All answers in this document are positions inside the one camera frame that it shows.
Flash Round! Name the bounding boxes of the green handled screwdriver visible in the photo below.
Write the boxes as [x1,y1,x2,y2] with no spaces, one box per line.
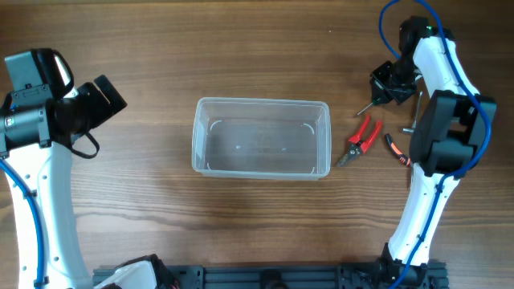
[357,100,377,116]

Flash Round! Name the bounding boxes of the black orange needle-nose pliers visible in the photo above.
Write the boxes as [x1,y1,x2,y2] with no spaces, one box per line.
[385,133,412,167]

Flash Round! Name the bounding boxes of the left blue cable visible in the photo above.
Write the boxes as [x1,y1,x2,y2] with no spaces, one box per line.
[0,158,46,289]

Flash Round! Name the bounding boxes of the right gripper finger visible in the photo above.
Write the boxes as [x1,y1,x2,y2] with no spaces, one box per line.
[395,89,417,104]
[369,61,394,106]

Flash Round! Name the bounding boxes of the clear plastic container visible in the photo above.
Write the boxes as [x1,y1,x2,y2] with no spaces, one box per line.
[191,97,332,181]

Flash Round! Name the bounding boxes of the red handled snips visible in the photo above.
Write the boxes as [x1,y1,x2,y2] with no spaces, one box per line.
[336,116,383,167]

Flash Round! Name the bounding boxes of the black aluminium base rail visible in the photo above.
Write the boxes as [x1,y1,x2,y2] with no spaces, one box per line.
[91,263,449,289]

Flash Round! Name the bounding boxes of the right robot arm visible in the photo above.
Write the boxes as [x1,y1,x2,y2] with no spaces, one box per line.
[369,16,496,288]

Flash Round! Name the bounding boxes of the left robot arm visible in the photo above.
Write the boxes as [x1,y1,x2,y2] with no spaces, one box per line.
[1,48,126,288]

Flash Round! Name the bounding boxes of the small metal hammer tool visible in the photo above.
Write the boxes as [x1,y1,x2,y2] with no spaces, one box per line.
[402,91,423,135]

